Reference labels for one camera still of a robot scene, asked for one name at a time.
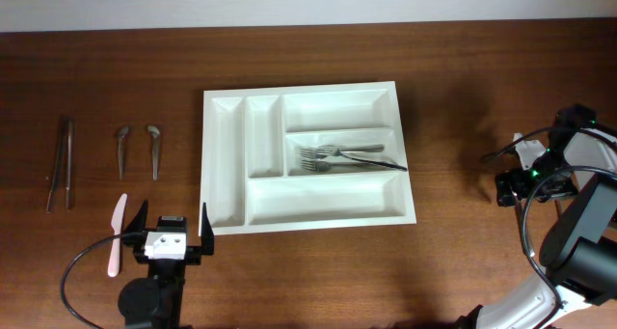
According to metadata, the black left camera cable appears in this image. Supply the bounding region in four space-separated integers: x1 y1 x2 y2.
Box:
60 231 146 329

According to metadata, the small steel spoon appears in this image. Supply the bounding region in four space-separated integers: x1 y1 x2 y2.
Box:
116 125 130 180
147 124 161 180

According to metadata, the black-handled steel fork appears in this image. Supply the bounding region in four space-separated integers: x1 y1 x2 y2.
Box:
339 152 407 171

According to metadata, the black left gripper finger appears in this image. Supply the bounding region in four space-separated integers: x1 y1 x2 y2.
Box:
200 202 215 256
122 200 148 246

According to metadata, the small steel spoon right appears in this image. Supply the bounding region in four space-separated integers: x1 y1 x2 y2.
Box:
147 124 161 180

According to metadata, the small steel spoon left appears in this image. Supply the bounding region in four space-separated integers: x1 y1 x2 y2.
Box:
116 125 130 180

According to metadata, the pink plastic knife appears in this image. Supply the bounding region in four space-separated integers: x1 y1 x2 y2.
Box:
107 193 128 278

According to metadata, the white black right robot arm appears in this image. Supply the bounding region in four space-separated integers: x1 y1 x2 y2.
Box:
454 104 616 329

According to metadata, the steel table knife inner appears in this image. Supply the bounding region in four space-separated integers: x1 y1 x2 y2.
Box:
66 120 74 211

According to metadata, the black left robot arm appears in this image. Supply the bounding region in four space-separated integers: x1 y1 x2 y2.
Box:
118 202 215 328

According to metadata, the white cutlery tray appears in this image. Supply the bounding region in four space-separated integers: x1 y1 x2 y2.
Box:
200 81 416 235

